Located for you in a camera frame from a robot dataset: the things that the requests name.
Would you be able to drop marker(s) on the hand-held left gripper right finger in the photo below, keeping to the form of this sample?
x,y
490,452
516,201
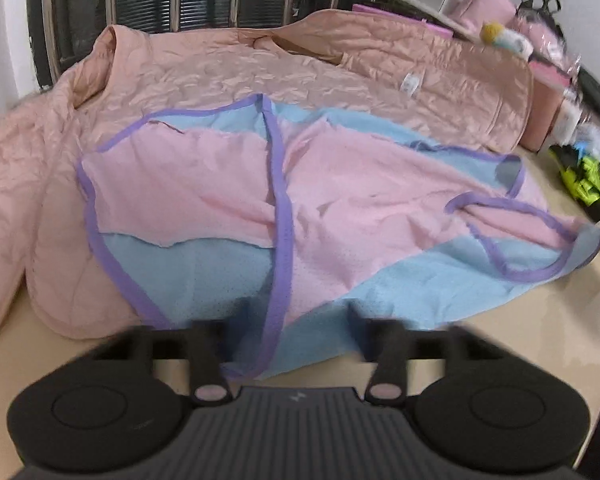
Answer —
x,y
387,355

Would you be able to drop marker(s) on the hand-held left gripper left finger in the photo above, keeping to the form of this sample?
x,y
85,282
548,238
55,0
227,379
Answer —
x,y
207,355

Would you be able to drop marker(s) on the pink blue garment purple trim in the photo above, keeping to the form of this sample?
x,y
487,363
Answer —
x,y
330,185

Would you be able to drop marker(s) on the neon green black toy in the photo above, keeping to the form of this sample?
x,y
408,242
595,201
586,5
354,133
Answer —
x,y
587,182

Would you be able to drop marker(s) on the pink quilted jacket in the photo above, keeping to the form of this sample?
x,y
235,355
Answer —
x,y
230,75

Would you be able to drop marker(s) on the pink storage box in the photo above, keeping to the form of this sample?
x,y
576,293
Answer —
x,y
542,115

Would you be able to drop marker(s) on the yellow pompom plush toy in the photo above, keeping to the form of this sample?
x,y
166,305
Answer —
x,y
507,40

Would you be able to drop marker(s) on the clear plastic bags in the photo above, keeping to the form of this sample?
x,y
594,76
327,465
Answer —
x,y
547,45

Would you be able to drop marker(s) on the pink pillow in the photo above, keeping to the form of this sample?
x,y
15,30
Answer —
x,y
490,2

